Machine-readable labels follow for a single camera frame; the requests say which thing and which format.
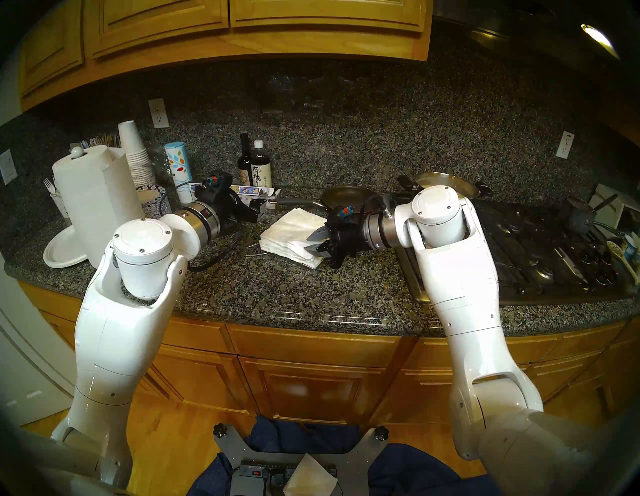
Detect wooden wall cabinet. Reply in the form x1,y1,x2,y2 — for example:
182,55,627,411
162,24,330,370
19,0,433,112

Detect dark glass bottle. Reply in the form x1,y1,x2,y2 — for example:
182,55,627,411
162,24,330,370
237,133,253,187

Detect patterned paper bowl stack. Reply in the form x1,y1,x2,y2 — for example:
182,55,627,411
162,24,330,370
136,184,172,221

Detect clear plastic bag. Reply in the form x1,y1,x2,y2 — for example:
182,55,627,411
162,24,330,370
150,149,174,186

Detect white paper plate stack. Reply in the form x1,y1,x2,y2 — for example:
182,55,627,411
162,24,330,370
43,225,88,269

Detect white light switch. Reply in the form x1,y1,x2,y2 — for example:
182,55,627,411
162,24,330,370
0,149,18,186

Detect grey robot base frame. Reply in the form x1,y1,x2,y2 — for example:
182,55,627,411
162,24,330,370
212,424,390,496

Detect white paper towel roll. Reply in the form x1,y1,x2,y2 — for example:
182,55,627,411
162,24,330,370
52,145,147,270

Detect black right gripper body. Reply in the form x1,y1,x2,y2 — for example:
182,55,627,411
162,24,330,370
327,215,370,268

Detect leaf print salt canister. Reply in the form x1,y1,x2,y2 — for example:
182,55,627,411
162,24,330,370
164,141,193,204

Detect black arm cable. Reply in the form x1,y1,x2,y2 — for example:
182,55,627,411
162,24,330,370
175,181,249,274
350,195,397,222

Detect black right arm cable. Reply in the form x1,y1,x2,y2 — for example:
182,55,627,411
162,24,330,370
350,195,397,222

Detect white napkin stack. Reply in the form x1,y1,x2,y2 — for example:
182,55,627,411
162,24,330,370
259,208,333,270

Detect range hood lamp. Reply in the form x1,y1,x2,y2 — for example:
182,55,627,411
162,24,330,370
581,24,621,60

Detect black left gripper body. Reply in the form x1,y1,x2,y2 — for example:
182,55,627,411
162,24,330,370
196,188,252,237

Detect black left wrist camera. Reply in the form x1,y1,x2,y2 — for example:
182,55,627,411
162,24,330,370
202,171,234,191

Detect soy sauce bottle white cap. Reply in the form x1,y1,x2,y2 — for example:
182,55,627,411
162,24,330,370
250,139,273,188

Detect grey power strip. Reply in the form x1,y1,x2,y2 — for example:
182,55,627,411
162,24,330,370
231,462,338,496

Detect long foil wrap box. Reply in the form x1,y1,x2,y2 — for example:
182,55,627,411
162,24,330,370
190,183,281,205

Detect white paper cup stack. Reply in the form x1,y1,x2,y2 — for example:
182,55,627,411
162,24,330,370
118,120,156,188

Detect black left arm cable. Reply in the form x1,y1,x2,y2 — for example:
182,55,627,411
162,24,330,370
175,181,249,274

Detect stainless steel pot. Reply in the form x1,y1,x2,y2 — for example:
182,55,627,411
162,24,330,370
397,171,494,201

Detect black frying pan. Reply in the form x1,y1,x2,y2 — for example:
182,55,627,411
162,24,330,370
270,186,381,212

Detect gas cooktop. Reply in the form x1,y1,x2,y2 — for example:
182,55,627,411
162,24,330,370
395,197,633,306

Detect dark blue cloth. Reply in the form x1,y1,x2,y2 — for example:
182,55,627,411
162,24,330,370
187,415,516,496

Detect white tissue on base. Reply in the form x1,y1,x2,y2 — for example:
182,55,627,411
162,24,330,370
282,453,338,496

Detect wooden base cabinet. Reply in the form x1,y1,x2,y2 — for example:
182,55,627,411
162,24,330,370
17,280,640,426

